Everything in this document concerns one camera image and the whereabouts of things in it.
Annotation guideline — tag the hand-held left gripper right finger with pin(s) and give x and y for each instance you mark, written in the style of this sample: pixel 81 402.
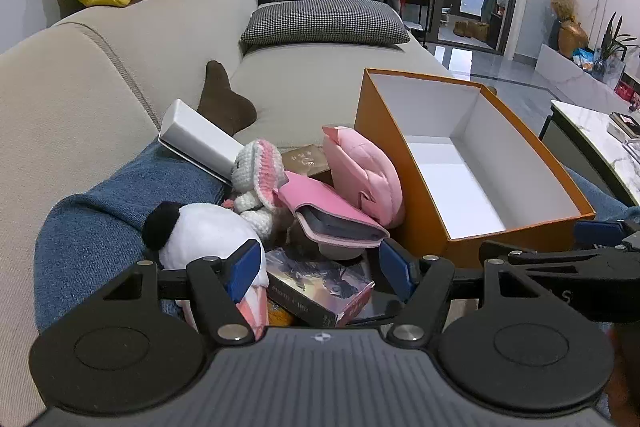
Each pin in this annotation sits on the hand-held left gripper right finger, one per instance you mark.
pixel 397 268

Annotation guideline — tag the white long rectangular box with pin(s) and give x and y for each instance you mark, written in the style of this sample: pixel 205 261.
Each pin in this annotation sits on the white long rectangular box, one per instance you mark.
pixel 200 137

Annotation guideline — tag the dark printed card box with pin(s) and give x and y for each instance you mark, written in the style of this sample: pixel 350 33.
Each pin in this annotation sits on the dark printed card box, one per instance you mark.
pixel 310 282

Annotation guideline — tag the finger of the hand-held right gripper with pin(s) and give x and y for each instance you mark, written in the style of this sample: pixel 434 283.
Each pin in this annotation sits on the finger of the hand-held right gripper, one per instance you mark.
pixel 545 255
pixel 597 233

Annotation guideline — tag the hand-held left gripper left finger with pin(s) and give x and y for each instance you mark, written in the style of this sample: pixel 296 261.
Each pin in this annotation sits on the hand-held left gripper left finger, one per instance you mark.
pixel 246 268

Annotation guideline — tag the orange cardboard box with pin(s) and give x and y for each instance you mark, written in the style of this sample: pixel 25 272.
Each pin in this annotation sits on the orange cardboard box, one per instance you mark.
pixel 450 187

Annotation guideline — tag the potted green plant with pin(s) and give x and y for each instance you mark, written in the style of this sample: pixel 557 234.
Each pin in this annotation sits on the potted green plant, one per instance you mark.
pixel 612 52

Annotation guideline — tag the marble coffee table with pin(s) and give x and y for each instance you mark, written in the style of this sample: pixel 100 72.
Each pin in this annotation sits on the marble coffee table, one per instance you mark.
pixel 585 127

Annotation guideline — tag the brown box with gold print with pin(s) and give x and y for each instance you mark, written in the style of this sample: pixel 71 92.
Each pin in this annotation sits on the brown box with gold print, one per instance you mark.
pixel 305 159

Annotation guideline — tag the white panda plush toy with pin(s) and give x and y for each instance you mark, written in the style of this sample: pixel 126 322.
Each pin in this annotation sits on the white panda plush toy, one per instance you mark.
pixel 200 232

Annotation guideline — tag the pink wallet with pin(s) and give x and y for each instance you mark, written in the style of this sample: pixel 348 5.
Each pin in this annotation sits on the pink wallet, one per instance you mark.
pixel 325 207

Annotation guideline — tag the white low cabinet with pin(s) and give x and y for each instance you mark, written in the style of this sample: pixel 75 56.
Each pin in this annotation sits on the white low cabinet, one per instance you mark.
pixel 560 67

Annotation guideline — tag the blue knitted blanket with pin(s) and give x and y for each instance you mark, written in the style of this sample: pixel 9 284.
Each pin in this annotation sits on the blue knitted blanket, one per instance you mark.
pixel 110 202

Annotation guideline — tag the bronze vase with dried flowers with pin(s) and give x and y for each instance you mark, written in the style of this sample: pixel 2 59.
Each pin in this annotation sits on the bronze vase with dried flowers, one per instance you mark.
pixel 571 34

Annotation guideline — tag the person's right forearm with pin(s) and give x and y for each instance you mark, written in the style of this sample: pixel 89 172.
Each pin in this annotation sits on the person's right forearm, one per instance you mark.
pixel 627 372

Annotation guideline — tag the beige sofa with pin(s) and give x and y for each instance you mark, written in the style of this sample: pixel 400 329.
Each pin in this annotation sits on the beige sofa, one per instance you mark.
pixel 75 107

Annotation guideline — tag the pink plush cushion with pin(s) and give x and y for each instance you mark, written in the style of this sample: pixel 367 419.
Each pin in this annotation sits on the pink plush cushion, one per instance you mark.
pixel 360 172

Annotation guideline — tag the houndstooth cushion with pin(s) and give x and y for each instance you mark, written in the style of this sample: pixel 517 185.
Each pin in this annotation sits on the houndstooth cushion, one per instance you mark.
pixel 325 22

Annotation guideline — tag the person's right leg in jeans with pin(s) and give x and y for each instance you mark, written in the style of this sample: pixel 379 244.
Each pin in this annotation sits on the person's right leg in jeans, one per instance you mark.
pixel 600 197

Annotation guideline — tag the crocheted white pink bunny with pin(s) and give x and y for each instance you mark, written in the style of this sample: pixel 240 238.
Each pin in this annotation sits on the crocheted white pink bunny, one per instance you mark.
pixel 255 167

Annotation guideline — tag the books on coffee table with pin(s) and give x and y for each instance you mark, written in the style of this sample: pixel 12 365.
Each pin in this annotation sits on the books on coffee table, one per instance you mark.
pixel 625 124

